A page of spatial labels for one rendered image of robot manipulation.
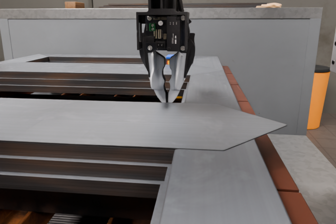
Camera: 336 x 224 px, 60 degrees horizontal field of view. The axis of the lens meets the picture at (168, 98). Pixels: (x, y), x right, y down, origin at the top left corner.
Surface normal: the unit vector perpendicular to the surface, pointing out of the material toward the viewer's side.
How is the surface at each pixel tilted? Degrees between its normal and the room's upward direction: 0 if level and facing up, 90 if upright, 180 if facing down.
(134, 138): 1
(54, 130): 0
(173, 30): 90
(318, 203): 0
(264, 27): 90
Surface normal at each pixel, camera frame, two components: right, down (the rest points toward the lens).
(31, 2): -0.15, 0.26
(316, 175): 0.00, -0.97
